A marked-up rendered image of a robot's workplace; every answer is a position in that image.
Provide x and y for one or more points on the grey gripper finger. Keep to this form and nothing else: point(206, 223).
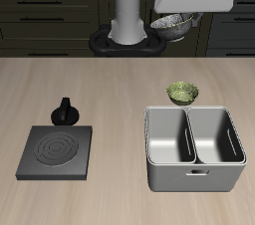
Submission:
point(197, 18)

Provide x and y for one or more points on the black speckled bowl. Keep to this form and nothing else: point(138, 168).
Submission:
point(172, 26)

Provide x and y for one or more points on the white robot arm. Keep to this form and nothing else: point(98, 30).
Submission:
point(127, 6)

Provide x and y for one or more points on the green bowl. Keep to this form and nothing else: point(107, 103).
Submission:
point(182, 93)

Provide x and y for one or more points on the white two-bin basket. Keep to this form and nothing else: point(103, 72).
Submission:
point(196, 169)

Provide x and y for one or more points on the dark kitchen cupboards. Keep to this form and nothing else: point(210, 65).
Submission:
point(43, 20)

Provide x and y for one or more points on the round black stove knob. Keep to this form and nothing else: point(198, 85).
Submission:
point(65, 114)

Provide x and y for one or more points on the dark grey stove plate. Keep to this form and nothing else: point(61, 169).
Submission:
point(54, 152)

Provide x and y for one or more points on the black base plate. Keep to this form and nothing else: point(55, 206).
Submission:
point(99, 44)

